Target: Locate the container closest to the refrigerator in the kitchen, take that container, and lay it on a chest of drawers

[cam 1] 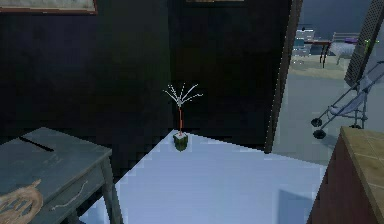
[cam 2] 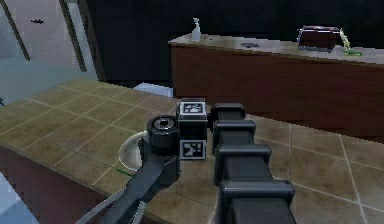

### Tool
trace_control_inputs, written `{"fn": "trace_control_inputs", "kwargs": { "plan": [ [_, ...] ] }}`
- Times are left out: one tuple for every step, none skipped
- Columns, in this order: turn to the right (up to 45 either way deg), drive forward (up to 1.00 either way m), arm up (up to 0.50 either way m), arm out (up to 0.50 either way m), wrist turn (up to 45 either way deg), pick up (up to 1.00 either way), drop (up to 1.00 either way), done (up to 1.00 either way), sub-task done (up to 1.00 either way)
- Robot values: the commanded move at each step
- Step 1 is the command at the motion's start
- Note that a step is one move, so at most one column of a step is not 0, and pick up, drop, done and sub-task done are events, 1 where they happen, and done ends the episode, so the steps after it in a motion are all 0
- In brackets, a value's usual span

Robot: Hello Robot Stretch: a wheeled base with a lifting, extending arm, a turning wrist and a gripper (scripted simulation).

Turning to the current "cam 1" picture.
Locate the dark lattice panel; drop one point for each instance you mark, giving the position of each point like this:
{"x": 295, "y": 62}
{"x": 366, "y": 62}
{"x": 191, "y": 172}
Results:
{"x": 365, "y": 43}

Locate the black pen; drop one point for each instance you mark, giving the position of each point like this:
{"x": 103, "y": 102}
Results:
{"x": 36, "y": 143}

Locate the potted plant with white fronds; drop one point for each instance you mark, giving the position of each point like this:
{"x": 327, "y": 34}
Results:
{"x": 180, "y": 133}

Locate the dark wooden door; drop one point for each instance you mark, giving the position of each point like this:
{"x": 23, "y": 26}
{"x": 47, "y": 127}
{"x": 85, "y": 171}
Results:
{"x": 283, "y": 76}

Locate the framed wall picture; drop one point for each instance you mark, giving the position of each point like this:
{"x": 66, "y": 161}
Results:
{"x": 46, "y": 5}

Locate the grey wooden table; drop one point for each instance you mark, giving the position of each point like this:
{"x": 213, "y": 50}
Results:
{"x": 60, "y": 173}

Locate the tan wicker basket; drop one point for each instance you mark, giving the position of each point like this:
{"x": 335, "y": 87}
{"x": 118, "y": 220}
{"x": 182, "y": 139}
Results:
{"x": 20, "y": 203}

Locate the dark red table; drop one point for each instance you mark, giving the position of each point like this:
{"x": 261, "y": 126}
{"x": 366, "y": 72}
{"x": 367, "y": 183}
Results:
{"x": 321, "y": 45}

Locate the pale blue shelf unit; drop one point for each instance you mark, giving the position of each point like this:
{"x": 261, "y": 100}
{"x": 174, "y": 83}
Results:
{"x": 302, "y": 41}

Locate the grey baby stroller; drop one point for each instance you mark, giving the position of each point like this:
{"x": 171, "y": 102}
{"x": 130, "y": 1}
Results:
{"x": 350, "y": 106}

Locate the brown cabinet with tan top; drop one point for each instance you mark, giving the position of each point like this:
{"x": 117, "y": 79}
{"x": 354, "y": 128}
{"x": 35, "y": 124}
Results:
{"x": 356, "y": 186}

